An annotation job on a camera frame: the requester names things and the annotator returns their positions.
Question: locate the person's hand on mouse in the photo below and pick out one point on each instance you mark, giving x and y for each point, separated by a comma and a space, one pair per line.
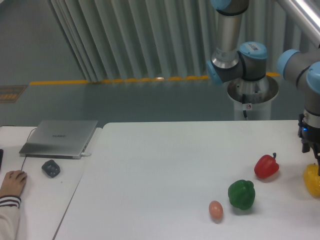
13, 183

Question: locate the dark grey small tray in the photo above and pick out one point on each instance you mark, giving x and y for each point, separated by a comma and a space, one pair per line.
51, 168

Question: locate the white usb dongle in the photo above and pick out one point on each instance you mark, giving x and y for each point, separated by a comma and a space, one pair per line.
86, 154

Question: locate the yellow bell pepper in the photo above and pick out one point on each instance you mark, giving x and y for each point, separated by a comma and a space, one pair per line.
312, 179

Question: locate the white sleeve forearm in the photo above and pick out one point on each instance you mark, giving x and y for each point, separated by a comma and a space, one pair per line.
9, 216

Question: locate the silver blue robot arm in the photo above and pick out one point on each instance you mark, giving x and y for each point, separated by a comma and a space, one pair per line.
243, 67

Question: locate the green bell pepper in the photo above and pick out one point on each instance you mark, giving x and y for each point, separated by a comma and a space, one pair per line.
241, 194

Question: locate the white pleated curtain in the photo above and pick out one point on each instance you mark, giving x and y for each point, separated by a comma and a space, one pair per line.
136, 39

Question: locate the silver closed laptop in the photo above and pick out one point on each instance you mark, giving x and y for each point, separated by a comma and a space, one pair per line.
60, 139

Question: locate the red bell pepper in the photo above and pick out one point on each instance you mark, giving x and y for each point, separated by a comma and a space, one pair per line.
266, 166

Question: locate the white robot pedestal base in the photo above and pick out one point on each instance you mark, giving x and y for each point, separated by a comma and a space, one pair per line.
252, 100

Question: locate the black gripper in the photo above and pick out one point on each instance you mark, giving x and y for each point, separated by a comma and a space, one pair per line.
309, 133

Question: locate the brown egg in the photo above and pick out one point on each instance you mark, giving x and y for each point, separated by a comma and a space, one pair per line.
215, 210

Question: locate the black keyboard edge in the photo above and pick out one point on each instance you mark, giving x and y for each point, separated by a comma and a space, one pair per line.
1, 158

